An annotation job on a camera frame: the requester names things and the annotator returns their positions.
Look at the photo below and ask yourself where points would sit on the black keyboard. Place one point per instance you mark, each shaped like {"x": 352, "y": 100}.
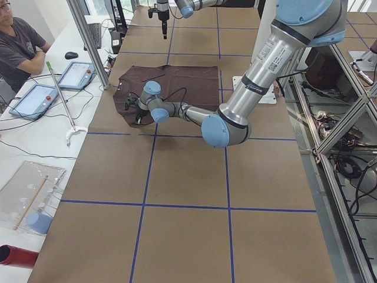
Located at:
{"x": 95, "y": 30}

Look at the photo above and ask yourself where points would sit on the dark brown t-shirt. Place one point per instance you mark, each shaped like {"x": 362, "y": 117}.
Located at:
{"x": 197, "y": 86}

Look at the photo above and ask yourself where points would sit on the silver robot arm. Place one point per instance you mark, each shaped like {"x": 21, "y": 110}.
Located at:
{"x": 188, "y": 7}
{"x": 297, "y": 25}

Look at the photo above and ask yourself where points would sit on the clear plastic bag with parts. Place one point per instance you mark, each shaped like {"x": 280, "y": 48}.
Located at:
{"x": 34, "y": 187}

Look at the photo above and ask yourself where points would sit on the near blue teach pendant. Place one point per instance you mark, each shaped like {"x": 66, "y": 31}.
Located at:
{"x": 35, "y": 102}

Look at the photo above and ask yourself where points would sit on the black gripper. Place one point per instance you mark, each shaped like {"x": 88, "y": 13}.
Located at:
{"x": 162, "y": 14}
{"x": 139, "y": 114}

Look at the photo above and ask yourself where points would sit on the aluminium side frame rack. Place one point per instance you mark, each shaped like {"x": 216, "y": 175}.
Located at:
{"x": 331, "y": 92}

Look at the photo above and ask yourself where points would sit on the aluminium frame post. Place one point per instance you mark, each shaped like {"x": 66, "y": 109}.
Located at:
{"x": 80, "y": 21}

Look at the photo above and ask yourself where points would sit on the black computer mouse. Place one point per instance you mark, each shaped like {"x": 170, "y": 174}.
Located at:
{"x": 71, "y": 55}

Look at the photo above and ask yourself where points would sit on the far blue teach pendant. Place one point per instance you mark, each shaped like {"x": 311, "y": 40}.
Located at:
{"x": 76, "y": 76}

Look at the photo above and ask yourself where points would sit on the seated person grey shirt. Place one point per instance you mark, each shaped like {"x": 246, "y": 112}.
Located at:
{"x": 23, "y": 50}

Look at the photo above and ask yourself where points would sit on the blue teach pendant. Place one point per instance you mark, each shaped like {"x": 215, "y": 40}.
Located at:
{"x": 76, "y": 76}
{"x": 35, "y": 102}

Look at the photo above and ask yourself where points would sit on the metal reacher stick white hook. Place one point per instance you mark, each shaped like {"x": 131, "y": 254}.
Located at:
{"x": 74, "y": 128}

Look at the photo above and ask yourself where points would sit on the red cylinder tube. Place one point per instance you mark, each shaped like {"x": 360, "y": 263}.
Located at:
{"x": 18, "y": 257}

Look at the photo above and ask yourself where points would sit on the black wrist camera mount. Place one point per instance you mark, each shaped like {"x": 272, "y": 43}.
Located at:
{"x": 131, "y": 101}
{"x": 151, "y": 12}

